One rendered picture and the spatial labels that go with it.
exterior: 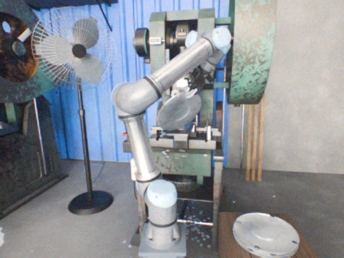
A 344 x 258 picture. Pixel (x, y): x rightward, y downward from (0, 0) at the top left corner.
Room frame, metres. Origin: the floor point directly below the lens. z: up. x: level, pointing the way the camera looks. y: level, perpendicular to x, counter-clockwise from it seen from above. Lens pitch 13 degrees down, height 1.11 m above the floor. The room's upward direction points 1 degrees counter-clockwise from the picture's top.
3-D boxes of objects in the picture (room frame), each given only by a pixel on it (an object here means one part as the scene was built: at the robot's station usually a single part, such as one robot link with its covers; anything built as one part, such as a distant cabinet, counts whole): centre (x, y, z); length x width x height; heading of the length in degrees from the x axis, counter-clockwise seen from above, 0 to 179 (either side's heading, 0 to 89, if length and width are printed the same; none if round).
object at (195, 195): (1.61, -0.09, 0.31); 0.43 x 0.42 x 0.01; 79
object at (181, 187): (1.60, -0.09, 0.36); 0.34 x 0.34 x 0.10
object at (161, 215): (0.85, 0.05, 0.62); 0.13 x 0.12 x 0.14; 23
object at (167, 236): (0.85, 0.04, 0.50); 0.15 x 0.15 x 0.10
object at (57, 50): (2.24, 0.71, 0.80); 1.24 x 0.65 x 1.59; 169
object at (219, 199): (1.68, -0.38, 0.45); 0.92 x 0.12 x 0.90; 169
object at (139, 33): (1.66, 0.15, 1.31); 0.22 x 0.12 x 0.22; 169
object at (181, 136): (1.43, -0.05, 0.72); 0.25 x 0.14 x 0.14; 169
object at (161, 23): (1.74, -0.11, 0.83); 0.79 x 0.43 x 1.34; 169
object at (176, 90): (1.56, -0.08, 1.04); 0.17 x 0.15 x 0.30; 169
